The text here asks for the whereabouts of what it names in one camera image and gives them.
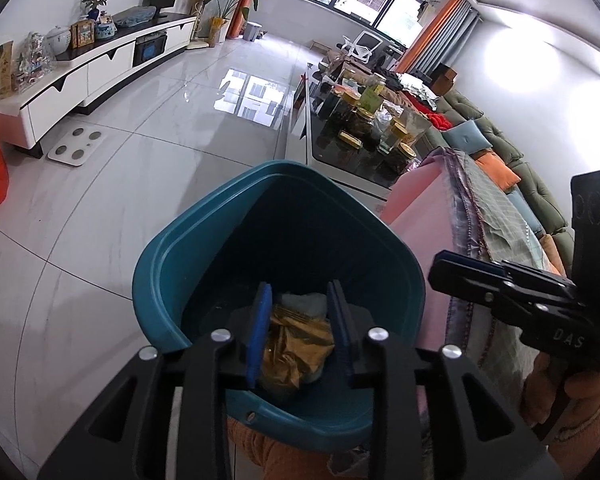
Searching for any orange cushion far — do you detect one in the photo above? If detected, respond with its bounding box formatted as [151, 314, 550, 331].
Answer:
[475, 151, 521, 192]

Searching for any gold foil wrapper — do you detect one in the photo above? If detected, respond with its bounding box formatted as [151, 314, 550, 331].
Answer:
[260, 306, 335, 391]

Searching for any orange cushion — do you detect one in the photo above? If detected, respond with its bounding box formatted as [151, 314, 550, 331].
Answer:
[475, 151, 521, 192]
[540, 234, 567, 278]

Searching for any orange cushion near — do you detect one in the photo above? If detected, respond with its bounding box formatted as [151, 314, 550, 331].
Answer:
[540, 234, 567, 278]

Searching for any green brown sectional sofa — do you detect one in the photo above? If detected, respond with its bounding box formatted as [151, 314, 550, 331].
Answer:
[400, 90, 574, 275]

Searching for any white bathroom scale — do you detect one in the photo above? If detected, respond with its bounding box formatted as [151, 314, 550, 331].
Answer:
[46, 127, 107, 167]

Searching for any white ceramic jar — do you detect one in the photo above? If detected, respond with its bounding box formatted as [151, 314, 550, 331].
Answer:
[46, 26, 72, 56]

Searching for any wooden picture frame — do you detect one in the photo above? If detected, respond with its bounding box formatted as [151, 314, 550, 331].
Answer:
[71, 18, 95, 50]

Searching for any white black TV cabinet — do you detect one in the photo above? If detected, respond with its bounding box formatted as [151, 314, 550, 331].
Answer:
[0, 13, 197, 158]

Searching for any red cloth on sofa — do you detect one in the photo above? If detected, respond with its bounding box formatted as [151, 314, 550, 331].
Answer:
[404, 92, 454, 131]

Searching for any blue cushion far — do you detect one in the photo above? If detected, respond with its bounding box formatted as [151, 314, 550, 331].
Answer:
[442, 120, 492, 155]

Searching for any patterned tablecloth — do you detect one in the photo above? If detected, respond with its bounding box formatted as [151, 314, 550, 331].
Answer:
[380, 148, 550, 405]

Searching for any black glass coffee table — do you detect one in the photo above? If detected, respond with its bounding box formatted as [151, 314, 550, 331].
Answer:
[283, 65, 419, 203]

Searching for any tall green potted plant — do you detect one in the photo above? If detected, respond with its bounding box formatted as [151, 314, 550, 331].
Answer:
[206, 0, 238, 48]

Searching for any small white trash can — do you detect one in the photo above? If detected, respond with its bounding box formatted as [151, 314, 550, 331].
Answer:
[242, 21, 262, 42]

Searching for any white office chair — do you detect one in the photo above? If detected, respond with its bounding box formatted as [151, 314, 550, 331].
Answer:
[341, 30, 384, 63]

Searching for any teal trash bin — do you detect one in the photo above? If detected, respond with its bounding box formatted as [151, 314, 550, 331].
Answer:
[132, 159, 427, 453]

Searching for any blue cushion near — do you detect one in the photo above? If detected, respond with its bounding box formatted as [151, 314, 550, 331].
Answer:
[507, 188, 546, 238]

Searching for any orange grey curtain right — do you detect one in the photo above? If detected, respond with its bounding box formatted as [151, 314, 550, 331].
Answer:
[394, 0, 480, 76]

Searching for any blue cushion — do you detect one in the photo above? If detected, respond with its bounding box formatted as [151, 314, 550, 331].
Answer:
[507, 188, 546, 238]
[442, 120, 492, 155]

